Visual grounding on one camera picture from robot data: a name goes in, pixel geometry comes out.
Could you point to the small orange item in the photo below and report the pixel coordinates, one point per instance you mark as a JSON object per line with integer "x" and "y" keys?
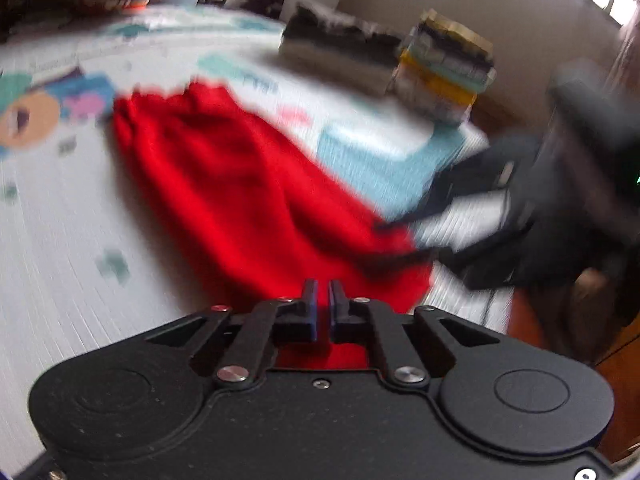
{"x": 135, "y": 6}

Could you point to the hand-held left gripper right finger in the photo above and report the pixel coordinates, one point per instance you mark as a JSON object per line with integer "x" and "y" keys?
{"x": 334, "y": 307}

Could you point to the red knit sweater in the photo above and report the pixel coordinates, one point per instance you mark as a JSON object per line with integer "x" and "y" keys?
{"x": 240, "y": 195}

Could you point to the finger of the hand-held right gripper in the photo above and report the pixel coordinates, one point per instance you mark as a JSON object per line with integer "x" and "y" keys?
{"x": 440, "y": 257}
{"x": 445, "y": 190}

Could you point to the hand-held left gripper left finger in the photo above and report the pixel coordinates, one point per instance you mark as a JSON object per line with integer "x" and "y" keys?
{"x": 311, "y": 305}

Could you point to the person's right forearm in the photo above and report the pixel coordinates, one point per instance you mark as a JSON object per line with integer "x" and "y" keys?
{"x": 595, "y": 315}

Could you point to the dark and white folded clothes stack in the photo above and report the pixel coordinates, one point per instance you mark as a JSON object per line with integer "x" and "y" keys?
{"x": 335, "y": 55}

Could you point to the printed foam play mat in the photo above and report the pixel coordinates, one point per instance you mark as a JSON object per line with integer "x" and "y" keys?
{"x": 65, "y": 220}

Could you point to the colourful folded clothes stack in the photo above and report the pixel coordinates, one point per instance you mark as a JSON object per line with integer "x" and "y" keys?
{"x": 445, "y": 70}

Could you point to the beige curtain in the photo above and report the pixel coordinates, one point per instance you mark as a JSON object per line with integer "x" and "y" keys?
{"x": 629, "y": 55}

